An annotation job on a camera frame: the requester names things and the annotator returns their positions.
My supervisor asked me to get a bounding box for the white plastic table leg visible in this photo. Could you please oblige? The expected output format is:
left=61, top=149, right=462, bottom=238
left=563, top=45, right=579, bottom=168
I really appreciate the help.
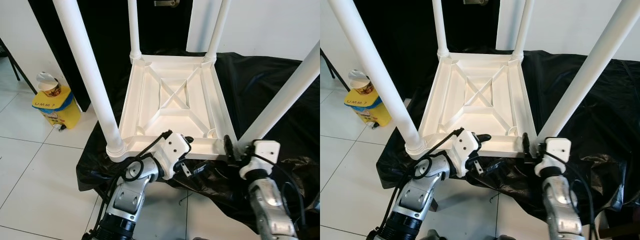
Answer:
left=126, top=0, right=144, bottom=63
left=202, top=0, right=232, bottom=63
left=536, top=0, right=640, bottom=146
left=52, top=0, right=128, bottom=162
left=237, top=42, right=321, bottom=151
left=431, top=0, right=450, bottom=61
left=511, top=0, right=535, bottom=61
left=327, top=0, right=428, bottom=158

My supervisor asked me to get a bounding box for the black plastic table cover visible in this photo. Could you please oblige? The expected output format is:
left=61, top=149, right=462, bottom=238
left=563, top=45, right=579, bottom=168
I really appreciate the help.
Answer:
left=76, top=50, right=321, bottom=233
left=376, top=49, right=640, bottom=226

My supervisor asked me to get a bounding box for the yellow cardboard box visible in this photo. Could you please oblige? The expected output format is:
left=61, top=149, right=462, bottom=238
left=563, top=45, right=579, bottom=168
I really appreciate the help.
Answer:
left=32, top=90, right=82, bottom=132
left=344, top=87, right=392, bottom=127

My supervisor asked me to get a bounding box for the black metal stand leg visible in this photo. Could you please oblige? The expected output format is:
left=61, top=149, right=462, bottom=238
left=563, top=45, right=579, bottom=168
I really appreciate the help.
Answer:
left=0, top=37, right=37, bottom=96
left=320, top=47, right=346, bottom=92

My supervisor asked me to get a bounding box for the printed paper cup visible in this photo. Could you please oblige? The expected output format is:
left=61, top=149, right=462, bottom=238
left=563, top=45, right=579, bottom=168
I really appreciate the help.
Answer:
left=348, top=70, right=375, bottom=96
left=36, top=71, right=63, bottom=98

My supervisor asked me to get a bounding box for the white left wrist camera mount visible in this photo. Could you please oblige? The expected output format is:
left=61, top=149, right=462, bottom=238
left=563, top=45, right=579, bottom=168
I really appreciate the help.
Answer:
left=449, top=129, right=483, bottom=177
left=152, top=132, right=192, bottom=180

